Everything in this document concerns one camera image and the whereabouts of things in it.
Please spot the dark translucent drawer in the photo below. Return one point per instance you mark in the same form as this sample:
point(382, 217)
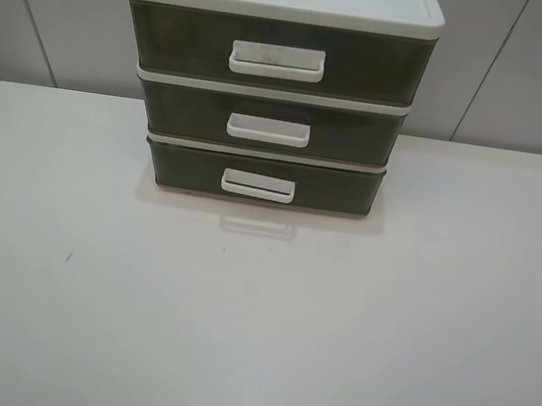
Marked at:
point(290, 128)
point(359, 66)
point(261, 180)

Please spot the white plastic drawer cabinet frame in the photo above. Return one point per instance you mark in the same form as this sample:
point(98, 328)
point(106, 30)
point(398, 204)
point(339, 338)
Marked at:
point(416, 19)

